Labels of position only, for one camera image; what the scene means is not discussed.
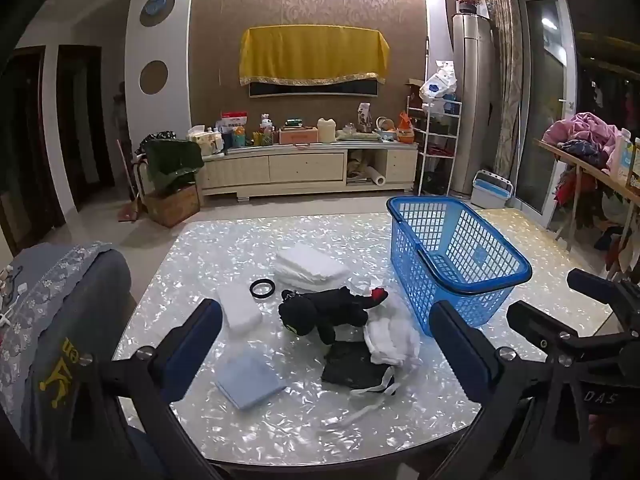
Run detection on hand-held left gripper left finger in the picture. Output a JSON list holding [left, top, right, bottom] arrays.
[[62, 299, 225, 480]]

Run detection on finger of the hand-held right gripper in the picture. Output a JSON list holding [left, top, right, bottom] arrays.
[[506, 301, 640, 361], [566, 268, 640, 312]]

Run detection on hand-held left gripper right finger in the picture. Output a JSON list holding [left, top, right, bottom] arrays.
[[430, 301, 581, 480]]

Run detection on white sponge block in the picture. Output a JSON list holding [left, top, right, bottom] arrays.
[[216, 282, 264, 332]]

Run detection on light blue cloth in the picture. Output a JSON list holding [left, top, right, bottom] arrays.
[[214, 349, 287, 411]]

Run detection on white cloth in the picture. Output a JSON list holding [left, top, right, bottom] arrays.
[[362, 317, 422, 376]]

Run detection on blue plastic basket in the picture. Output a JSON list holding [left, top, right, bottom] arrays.
[[386, 196, 533, 338]]

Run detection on dark grey cloth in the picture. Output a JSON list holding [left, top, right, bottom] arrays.
[[320, 341, 396, 390]]

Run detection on black plush toy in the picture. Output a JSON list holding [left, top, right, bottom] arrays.
[[277, 286, 388, 346]]

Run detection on white quilted pad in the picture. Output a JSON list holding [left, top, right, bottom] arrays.
[[272, 242, 352, 293]]

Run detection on wooden side table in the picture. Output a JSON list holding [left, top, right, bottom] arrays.
[[537, 137, 640, 271]]

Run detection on white bottle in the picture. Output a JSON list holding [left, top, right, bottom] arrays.
[[612, 129, 633, 181]]

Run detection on blue and white bin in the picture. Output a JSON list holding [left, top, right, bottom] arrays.
[[470, 170, 513, 211]]

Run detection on chair with grey lace cover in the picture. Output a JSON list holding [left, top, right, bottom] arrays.
[[0, 242, 133, 480]]

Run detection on dark blue yellow print cloth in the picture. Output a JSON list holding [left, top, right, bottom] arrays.
[[20, 310, 151, 480]]

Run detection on brown cardboard box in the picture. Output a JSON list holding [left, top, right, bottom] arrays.
[[145, 185, 201, 228]]

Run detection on pink clothes pile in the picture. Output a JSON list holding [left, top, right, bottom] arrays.
[[542, 112, 621, 161]]

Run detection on broom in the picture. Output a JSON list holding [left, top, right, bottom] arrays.
[[116, 139, 143, 222]]

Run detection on glass sliding door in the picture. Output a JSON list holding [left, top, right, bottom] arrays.
[[515, 0, 581, 216]]

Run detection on white paper roll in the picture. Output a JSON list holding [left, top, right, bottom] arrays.
[[357, 167, 387, 188]]

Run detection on tissue pack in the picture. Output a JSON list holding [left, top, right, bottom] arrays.
[[187, 125, 224, 157]]

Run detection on cream television cabinet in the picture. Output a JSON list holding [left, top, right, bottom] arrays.
[[197, 141, 420, 203]]

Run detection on grey standing air conditioner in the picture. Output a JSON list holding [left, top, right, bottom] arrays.
[[451, 12, 501, 196]]

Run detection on orange container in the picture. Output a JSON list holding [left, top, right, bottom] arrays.
[[396, 111, 416, 143]]

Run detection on red and white bag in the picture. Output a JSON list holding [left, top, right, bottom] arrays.
[[221, 111, 249, 147]]

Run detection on patterned beige curtain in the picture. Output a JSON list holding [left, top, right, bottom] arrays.
[[482, 0, 526, 181]]

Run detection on pink box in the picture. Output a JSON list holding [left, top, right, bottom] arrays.
[[278, 127, 320, 146]]

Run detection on dark wooden door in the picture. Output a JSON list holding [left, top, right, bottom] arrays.
[[55, 45, 117, 211], [0, 47, 48, 256]]

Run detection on white plastic bags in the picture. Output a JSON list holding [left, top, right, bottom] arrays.
[[419, 60, 458, 103]]

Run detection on yellow television cover cloth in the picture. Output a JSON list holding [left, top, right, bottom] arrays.
[[238, 25, 391, 87]]

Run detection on white cloth strap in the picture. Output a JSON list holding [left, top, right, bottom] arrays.
[[320, 377, 403, 431]]

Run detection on white wire rack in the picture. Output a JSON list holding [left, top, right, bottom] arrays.
[[405, 92, 463, 197]]

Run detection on round brown wall disc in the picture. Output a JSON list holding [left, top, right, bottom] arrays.
[[139, 60, 169, 94]]

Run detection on round wall recess blue plate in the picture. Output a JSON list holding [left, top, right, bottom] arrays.
[[139, 0, 176, 27]]

